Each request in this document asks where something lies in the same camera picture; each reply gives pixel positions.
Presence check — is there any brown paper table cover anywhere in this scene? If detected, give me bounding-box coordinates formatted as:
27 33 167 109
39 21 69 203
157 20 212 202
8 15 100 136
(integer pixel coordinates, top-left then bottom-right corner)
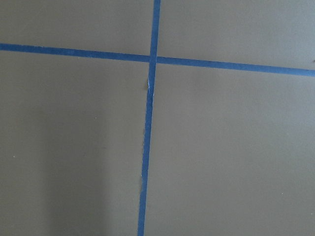
0 0 315 236

